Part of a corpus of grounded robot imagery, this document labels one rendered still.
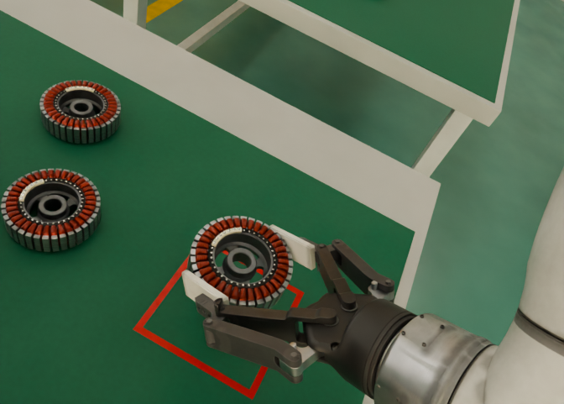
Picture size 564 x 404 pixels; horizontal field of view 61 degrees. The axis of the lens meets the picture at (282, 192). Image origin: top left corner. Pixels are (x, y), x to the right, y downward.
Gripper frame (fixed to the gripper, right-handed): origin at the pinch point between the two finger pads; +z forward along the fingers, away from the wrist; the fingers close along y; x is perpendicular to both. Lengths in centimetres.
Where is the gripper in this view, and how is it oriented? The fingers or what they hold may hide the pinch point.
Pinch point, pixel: (242, 264)
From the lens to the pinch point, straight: 52.3
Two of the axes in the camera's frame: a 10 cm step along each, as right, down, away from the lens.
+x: 0.7, 9.0, 4.4
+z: -6.8, -2.8, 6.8
